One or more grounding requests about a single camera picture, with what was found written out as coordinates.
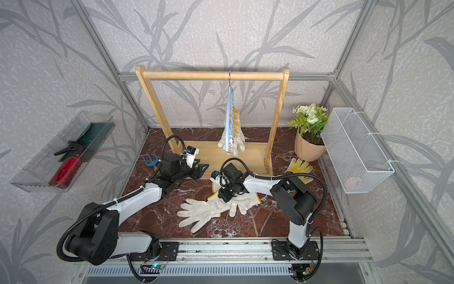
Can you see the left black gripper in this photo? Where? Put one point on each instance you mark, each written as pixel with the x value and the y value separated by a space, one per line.
pixel 197 173

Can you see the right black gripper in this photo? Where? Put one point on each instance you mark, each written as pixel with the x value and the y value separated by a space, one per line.
pixel 221 194

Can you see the blue clip hanger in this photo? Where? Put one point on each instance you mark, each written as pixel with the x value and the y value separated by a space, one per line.
pixel 229 121

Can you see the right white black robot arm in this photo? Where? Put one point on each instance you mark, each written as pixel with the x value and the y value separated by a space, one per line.
pixel 292 195

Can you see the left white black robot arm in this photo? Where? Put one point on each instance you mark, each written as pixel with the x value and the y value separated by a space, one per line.
pixel 95 236

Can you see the white glove under pile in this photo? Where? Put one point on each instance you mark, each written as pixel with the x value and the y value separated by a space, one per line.
pixel 243 203

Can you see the wooden hanging rack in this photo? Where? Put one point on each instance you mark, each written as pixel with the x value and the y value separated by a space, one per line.
pixel 257 155

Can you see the white glove far left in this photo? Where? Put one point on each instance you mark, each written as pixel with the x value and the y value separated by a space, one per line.
pixel 201 212

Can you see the blue hand rake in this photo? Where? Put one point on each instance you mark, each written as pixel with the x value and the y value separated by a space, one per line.
pixel 151 161

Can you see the yellow patterned glove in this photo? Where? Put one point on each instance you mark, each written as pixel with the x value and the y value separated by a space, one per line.
pixel 299 166

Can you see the potted white flower plant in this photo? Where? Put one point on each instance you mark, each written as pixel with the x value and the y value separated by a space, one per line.
pixel 309 121

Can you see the red spray bottle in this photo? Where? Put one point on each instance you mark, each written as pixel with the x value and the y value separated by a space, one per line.
pixel 70 166

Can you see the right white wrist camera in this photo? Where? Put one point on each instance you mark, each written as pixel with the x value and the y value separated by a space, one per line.
pixel 215 177

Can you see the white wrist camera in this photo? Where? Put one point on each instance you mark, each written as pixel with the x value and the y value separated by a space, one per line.
pixel 190 154
pixel 215 177

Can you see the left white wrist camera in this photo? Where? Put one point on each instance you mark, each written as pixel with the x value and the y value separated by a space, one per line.
pixel 190 154

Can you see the aluminium front rail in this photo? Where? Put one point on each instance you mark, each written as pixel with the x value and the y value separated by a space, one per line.
pixel 258 250

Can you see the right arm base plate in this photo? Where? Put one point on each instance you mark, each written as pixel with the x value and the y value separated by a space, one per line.
pixel 284 250

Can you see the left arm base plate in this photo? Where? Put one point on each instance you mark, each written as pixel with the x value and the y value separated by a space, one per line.
pixel 162 252

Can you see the white wire basket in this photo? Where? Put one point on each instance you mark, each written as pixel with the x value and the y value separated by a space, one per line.
pixel 360 163

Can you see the clear plastic wall tray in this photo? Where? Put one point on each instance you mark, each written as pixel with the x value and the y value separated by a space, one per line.
pixel 56 167

